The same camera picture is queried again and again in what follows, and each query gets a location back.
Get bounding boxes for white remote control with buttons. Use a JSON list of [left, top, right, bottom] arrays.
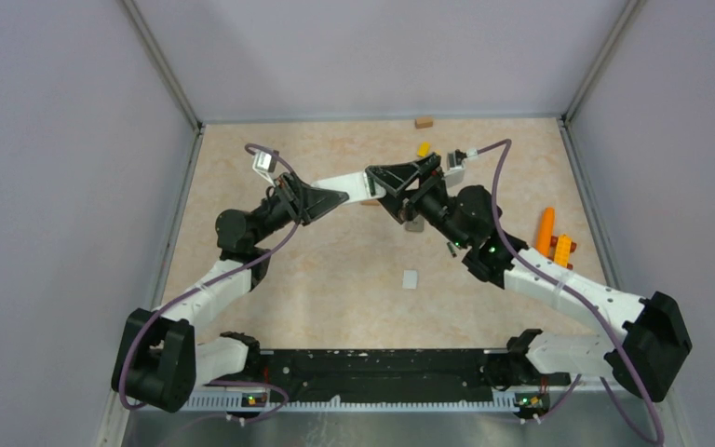
[[312, 171, 386, 203]]

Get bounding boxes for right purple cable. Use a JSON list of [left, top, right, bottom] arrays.
[[474, 138, 668, 447]]

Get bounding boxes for orange toy carrot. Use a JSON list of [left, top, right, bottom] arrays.
[[534, 207, 555, 256]]

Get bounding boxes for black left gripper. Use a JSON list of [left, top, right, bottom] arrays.
[[250, 171, 349, 247]]

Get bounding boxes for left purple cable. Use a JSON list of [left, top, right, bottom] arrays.
[[116, 143, 304, 427]]

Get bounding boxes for orange toy brick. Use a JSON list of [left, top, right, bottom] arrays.
[[549, 234, 577, 270]]

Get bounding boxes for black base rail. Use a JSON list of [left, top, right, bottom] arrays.
[[224, 348, 573, 403]]

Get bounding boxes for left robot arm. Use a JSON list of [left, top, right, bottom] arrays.
[[112, 173, 369, 413]]

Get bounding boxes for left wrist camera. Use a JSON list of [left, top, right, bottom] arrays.
[[252, 151, 277, 185]]

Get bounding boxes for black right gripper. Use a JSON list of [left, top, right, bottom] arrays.
[[367, 153, 470, 251]]

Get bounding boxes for white remote battery cover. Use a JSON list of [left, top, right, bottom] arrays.
[[402, 270, 419, 290]]

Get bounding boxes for tan wooden block far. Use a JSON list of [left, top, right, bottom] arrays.
[[414, 116, 434, 129]]

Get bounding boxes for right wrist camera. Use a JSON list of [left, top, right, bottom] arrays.
[[443, 149, 479, 188]]

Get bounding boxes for yellow block left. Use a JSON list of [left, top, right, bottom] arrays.
[[416, 142, 431, 158]]

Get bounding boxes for purple cable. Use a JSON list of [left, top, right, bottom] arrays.
[[474, 138, 668, 447], [116, 143, 304, 427]]

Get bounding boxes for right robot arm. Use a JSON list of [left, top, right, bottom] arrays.
[[365, 155, 693, 402]]

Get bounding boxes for grey remote control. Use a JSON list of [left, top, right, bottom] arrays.
[[404, 216, 425, 233]]

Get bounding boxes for green battery short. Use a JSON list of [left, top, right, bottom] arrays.
[[446, 242, 457, 258]]

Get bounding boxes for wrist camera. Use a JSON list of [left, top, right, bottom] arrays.
[[252, 151, 277, 185], [443, 149, 479, 188]]

